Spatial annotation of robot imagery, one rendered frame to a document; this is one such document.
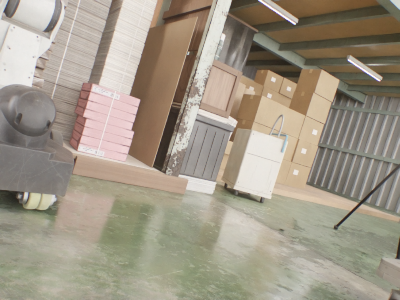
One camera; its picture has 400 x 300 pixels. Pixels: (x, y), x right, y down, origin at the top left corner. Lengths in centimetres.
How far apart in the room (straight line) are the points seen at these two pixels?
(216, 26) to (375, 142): 843
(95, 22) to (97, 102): 59
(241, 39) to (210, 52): 491
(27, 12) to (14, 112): 42
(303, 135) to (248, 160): 249
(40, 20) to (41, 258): 82
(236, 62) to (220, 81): 464
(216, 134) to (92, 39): 99
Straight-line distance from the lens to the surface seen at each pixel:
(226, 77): 236
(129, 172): 191
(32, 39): 140
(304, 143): 512
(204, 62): 216
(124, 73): 239
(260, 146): 271
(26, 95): 107
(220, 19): 224
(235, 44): 696
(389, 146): 1007
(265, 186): 277
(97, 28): 235
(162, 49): 250
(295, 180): 518
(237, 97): 497
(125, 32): 241
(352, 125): 1074
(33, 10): 136
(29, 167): 110
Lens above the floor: 37
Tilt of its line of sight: 2 degrees down
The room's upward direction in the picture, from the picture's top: 17 degrees clockwise
